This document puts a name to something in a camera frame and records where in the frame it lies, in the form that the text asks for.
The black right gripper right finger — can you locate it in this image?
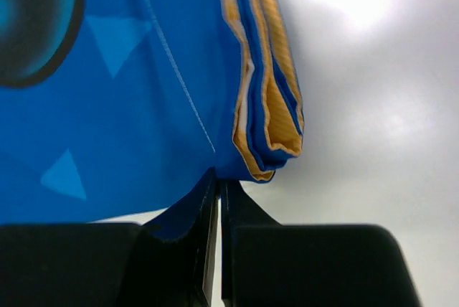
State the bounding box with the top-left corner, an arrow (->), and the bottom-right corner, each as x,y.
219,181 -> 421,306

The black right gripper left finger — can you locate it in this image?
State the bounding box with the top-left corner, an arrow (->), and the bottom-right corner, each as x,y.
1,169 -> 217,306

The blue printed shirt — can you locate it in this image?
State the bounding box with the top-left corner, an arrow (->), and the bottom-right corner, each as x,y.
1,0 -> 304,224

